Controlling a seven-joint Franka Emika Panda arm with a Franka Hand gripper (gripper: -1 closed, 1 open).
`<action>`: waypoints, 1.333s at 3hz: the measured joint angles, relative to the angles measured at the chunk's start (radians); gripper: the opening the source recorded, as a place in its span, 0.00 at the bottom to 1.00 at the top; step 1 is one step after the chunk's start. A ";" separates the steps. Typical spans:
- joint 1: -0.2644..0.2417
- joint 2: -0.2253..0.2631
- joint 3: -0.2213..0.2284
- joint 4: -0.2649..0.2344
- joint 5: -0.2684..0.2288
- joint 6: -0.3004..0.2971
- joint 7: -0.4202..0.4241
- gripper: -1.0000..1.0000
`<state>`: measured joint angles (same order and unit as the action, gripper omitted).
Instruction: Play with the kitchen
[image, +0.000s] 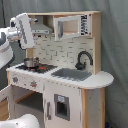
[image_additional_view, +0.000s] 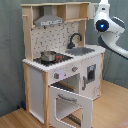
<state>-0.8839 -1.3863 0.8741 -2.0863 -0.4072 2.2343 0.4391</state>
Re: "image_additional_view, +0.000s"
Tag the grey range hood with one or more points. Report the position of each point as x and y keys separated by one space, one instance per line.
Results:
x=48 y=18

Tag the grey sink basin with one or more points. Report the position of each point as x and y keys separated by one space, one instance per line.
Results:
x=79 y=51

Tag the stove knob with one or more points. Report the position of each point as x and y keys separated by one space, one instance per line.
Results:
x=56 y=76
x=74 y=69

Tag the left stove knob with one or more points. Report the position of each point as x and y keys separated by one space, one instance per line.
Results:
x=56 y=76

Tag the wooden toy kitchen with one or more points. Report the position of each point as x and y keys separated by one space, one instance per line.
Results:
x=59 y=38

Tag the black stovetop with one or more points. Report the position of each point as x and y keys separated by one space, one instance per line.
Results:
x=58 y=59

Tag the silver cooking pot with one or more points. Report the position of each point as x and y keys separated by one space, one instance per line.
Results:
x=48 y=55

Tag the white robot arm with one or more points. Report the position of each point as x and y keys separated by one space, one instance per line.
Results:
x=110 y=29

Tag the right stove knob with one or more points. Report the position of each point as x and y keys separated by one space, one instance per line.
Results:
x=74 y=69

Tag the white cabinet door with dispenser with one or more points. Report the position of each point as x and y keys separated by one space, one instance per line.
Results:
x=91 y=71

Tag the white oven door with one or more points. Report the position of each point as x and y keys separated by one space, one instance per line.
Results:
x=62 y=103

